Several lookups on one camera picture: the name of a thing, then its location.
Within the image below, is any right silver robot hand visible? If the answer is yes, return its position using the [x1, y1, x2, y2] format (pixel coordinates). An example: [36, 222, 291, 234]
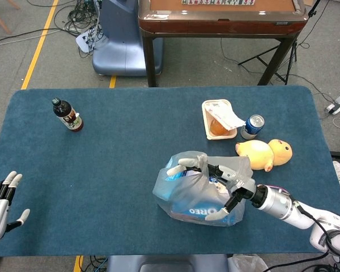
[166, 158, 259, 222]

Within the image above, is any clear plastic bag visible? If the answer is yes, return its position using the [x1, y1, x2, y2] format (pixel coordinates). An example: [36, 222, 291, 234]
[152, 151, 254, 227]

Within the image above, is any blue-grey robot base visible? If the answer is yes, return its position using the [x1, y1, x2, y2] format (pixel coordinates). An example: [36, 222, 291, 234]
[92, 0, 164, 77]

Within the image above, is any crumpled clear floor bag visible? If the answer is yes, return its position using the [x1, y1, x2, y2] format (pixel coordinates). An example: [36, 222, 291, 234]
[228, 254, 271, 272]

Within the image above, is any yellow plush toy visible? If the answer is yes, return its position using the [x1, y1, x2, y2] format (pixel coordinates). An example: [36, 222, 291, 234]
[235, 138, 293, 173]

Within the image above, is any blue drink can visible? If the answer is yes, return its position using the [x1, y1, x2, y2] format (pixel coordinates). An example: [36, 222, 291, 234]
[240, 114, 265, 140]

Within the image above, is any light blue packet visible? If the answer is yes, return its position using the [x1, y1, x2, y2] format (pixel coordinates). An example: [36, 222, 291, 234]
[164, 169, 188, 184]

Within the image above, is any plastic tray with orange food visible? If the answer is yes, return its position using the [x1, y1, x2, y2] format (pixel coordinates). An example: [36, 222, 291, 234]
[201, 99, 247, 141]

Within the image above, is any dark tea bottle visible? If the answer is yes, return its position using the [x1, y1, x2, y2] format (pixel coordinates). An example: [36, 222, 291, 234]
[52, 97, 84, 133]

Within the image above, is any white and grey power strip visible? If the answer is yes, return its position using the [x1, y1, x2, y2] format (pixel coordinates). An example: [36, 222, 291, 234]
[325, 95, 340, 115]

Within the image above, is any blue felt table cover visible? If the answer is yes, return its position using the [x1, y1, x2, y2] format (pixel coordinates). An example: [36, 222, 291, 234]
[0, 86, 340, 258]

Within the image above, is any black tripod stand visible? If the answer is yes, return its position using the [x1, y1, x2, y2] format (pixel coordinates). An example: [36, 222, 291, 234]
[237, 0, 321, 86]

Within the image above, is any brown mahjong table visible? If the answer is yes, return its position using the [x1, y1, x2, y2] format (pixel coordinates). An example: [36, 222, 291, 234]
[138, 0, 307, 87]

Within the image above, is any row of mahjong tiles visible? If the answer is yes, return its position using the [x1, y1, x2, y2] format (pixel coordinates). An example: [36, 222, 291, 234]
[181, 0, 256, 6]

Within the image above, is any white power strip with plugs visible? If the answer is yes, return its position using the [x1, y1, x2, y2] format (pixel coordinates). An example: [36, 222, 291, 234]
[75, 27, 103, 53]

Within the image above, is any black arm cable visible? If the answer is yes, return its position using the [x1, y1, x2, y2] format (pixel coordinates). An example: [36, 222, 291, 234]
[293, 200, 340, 258]

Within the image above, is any grey robot pedestal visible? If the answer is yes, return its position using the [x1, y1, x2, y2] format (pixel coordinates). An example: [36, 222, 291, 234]
[106, 254, 230, 272]

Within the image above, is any tangle of black cables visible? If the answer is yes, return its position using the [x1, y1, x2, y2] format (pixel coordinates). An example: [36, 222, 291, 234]
[53, 0, 103, 59]

